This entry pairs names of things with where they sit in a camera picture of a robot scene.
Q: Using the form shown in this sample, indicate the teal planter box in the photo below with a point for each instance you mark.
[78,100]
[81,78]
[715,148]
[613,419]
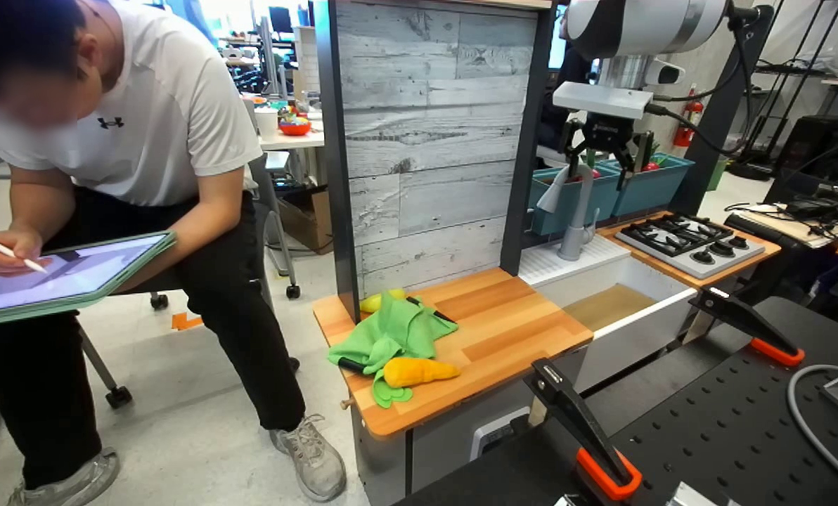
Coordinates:
[660,193]
[608,197]

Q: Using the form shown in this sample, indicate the rolling stool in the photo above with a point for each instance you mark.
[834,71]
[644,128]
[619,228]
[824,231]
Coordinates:
[104,370]

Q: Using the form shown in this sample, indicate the yellow orange toy vegetable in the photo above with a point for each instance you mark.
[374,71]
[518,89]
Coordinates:
[415,373]

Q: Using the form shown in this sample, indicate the toy stove top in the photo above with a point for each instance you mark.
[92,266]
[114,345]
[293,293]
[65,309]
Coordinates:
[769,250]

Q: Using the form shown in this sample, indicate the yellow green toy vegetable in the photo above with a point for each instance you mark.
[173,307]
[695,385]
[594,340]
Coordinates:
[373,301]

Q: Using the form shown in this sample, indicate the white stylus pen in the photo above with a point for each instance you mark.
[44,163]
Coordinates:
[7,250]

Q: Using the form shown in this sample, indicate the cardboard box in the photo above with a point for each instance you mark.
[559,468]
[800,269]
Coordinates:
[307,220]

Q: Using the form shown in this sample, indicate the white cup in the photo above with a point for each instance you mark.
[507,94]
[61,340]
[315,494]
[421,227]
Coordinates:
[265,123]

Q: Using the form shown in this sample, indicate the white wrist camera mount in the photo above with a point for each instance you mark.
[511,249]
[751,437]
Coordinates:
[604,100]

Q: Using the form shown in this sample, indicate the small orange floor object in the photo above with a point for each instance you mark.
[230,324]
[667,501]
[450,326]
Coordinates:
[187,322]

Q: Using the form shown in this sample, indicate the white table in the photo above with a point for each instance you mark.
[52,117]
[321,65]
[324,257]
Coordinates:
[293,141]

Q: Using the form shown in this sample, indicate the white toy kitchen sink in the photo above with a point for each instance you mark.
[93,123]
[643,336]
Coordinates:
[568,263]

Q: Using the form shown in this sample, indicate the red fire extinguisher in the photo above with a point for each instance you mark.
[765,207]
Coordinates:
[687,128]

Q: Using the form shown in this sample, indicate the black vertical post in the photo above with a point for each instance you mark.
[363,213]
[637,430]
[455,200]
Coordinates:
[521,186]

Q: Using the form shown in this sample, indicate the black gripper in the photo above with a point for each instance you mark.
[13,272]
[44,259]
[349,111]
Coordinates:
[611,132]

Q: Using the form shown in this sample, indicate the grey curved kitchen faucet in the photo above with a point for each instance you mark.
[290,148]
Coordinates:
[578,234]

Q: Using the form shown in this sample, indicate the grey wood plank panel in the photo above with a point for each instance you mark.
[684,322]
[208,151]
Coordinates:
[429,141]

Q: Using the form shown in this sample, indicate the person in white shirt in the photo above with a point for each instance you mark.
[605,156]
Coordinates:
[168,114]

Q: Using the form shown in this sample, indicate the green cloth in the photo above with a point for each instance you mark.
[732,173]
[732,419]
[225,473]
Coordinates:
[393,338]

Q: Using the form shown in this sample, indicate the tablet with teal case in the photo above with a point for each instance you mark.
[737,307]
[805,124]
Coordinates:
[72,277]

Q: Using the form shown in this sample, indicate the wooden countertop board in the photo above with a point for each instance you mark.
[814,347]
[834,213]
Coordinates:
[505,326]

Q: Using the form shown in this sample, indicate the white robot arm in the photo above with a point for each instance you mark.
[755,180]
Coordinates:
[661,24]

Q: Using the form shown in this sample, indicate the white stove with black grates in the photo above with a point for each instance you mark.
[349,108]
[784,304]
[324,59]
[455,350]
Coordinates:
[710,266]

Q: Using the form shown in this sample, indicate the black clamp with orange tip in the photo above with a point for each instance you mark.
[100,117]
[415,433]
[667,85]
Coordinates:
[747,324]
[578,422]

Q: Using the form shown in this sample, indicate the red bowl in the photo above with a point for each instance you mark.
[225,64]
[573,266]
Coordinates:
[293,128]

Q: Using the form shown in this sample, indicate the grey cabinet under countertop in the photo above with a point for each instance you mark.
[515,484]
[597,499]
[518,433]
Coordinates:
[447,439]

